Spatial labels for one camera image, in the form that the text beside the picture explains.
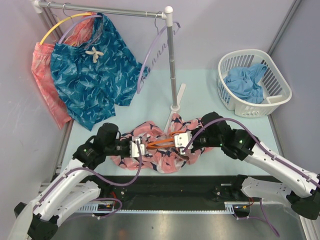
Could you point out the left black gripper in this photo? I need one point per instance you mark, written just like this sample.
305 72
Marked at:
127 140

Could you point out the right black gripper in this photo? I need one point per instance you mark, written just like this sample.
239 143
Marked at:
195 147

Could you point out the orange plastic hanger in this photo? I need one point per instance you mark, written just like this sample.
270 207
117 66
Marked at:
168 142

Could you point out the pink shark print shorts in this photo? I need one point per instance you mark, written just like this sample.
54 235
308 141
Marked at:
166 160

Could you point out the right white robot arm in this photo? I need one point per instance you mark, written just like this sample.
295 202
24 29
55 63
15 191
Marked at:
295 187

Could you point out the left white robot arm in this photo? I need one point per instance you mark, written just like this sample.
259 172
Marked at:
41 217

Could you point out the blue fish print shorts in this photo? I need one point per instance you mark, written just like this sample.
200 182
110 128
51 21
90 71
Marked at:
96 75

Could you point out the empty lilac plastic hanger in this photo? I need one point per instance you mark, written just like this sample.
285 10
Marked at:
151 57

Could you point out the coral pink tie-dye shorts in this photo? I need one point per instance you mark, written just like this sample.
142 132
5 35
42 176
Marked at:
40 68

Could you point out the lilac hanger with blue shorts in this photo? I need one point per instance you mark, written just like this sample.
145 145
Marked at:
76 23

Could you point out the yellow plastic hanger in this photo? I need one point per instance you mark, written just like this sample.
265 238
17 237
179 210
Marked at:
46 6

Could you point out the light blue garment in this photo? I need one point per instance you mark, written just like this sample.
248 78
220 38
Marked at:
243 82

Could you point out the white plastic laundry basket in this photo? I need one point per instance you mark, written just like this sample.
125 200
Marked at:
276 90

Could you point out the white clothes rack stand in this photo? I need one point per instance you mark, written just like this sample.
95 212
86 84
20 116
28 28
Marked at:
166 15

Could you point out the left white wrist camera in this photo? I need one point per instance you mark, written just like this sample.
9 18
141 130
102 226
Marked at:
137 148

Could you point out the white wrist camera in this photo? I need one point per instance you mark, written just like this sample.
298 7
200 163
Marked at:
182 140
137 148

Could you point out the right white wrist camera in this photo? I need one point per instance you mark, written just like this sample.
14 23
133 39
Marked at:
182 140

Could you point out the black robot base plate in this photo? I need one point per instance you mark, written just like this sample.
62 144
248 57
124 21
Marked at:
176 193

